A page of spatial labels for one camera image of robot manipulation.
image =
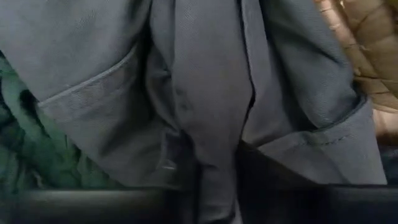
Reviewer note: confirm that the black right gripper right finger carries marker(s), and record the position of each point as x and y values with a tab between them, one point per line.
311	205

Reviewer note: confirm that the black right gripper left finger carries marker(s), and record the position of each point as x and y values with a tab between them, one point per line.
93	208

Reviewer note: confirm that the dark green garment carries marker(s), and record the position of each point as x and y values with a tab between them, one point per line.
46	155

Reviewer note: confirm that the dark grey garment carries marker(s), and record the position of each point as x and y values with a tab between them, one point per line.
202	77

